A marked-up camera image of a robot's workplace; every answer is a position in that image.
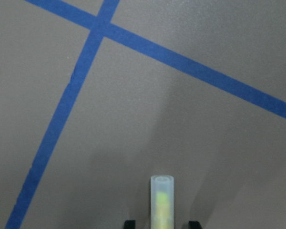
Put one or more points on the yellow marker pen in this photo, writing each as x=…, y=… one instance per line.
x=162, y=202

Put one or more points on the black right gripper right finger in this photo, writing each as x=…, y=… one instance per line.
x=194, y=225

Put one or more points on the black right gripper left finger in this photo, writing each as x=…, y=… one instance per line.
x=129, y=224

